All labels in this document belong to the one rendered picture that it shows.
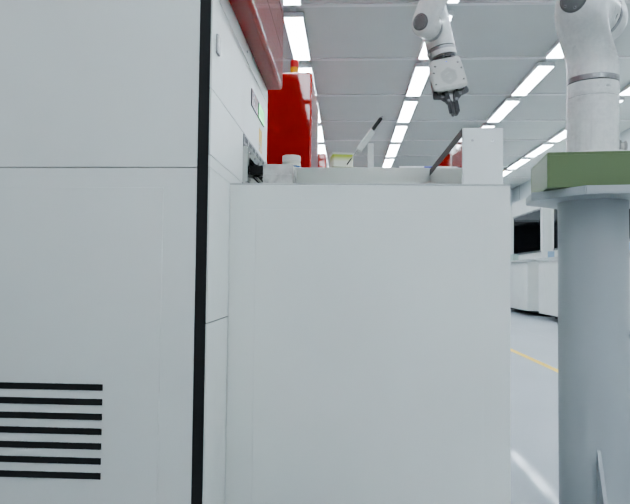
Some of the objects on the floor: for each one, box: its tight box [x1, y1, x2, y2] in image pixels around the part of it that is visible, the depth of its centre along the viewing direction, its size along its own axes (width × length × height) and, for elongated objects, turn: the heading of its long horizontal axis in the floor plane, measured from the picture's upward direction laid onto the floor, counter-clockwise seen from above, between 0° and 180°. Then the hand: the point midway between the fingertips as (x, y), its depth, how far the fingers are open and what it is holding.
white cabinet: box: [225, 185, 511, 504], centre depth 181 cm, size 64×96×82 cm
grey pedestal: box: [526, 184, 630, 504], centre depth 145 cm, size 51×44×82 cm
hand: (453, 108), depth 181 cm, fingers closed
